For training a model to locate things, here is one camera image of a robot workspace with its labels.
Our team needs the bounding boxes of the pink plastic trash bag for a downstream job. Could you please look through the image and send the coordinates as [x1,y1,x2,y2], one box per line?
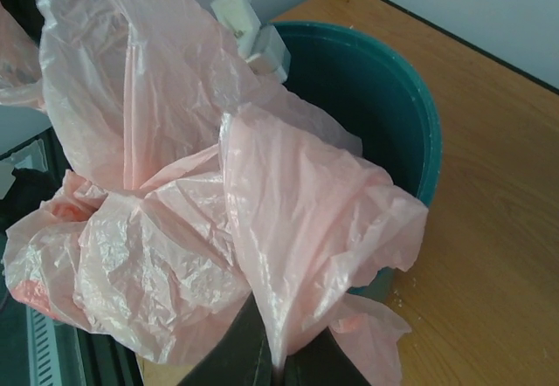
[7,0,428,385]

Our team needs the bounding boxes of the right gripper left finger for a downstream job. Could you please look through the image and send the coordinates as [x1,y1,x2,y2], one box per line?
[180,296,273,386]

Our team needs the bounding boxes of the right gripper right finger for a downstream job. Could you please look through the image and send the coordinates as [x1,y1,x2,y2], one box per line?
[283,328,370,386]

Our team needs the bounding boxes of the teal plastic trash bin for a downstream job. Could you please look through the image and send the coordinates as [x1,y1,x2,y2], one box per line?
[266,20,444,298]

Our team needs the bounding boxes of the light blue cable duct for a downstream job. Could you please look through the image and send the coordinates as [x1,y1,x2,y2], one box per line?
[26,307,63,386]

